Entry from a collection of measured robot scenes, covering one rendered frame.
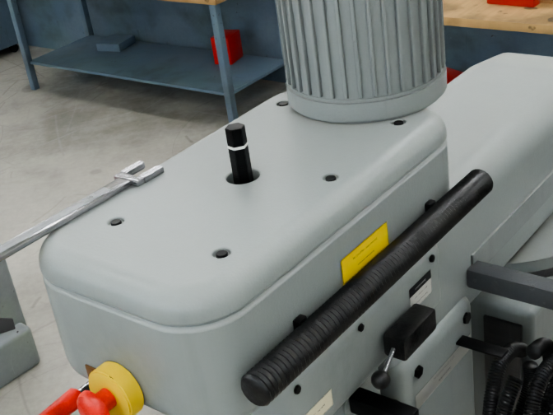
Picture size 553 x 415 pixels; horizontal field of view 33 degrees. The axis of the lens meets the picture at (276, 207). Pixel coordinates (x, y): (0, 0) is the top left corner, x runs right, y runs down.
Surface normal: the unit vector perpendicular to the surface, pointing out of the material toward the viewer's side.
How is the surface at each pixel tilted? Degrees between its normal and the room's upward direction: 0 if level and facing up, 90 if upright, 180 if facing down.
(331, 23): 90
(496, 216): 90
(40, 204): 0
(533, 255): 0
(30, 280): 0
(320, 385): 90
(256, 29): 90
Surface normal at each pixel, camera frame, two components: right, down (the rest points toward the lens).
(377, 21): 0.18, 0.44
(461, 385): 0.79, 0.19
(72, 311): -0.61, 0.44
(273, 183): -0.13, -0.87
